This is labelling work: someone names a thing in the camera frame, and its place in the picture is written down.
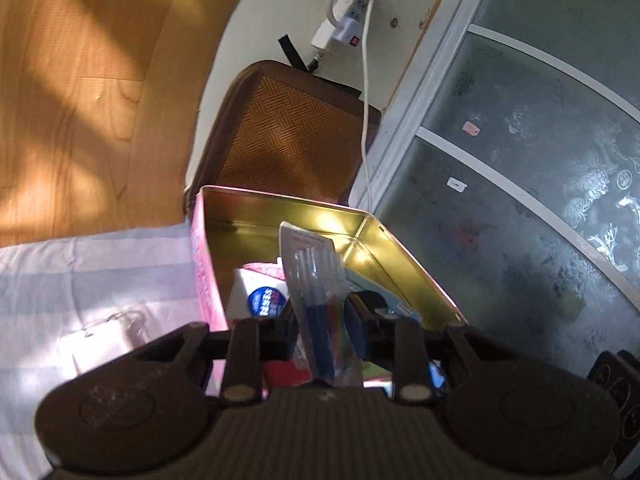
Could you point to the white power strip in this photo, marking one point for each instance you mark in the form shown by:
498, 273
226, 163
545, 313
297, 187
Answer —
351, 15

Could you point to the pink metal tin box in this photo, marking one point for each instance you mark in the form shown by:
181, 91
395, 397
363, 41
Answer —
232, 227

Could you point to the striped bed sheet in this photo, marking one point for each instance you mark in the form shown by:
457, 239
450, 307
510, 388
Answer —
68, 304

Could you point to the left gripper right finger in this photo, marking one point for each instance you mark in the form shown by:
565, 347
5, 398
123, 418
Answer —
396, 345

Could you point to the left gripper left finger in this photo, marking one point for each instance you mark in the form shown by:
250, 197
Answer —
253, 342

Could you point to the round blue white badge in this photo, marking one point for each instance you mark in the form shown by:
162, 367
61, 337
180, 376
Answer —
266, 301

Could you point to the frosted glass sliding door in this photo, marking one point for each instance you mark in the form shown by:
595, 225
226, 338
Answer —
508, 164

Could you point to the brown woven seat cushion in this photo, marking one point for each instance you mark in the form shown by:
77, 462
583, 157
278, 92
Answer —
280, 130

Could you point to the packaged pens blister pack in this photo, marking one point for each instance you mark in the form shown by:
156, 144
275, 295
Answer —
318, 287

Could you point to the wood pattern floor sheet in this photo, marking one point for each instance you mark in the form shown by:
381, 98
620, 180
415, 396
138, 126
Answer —
99, 103

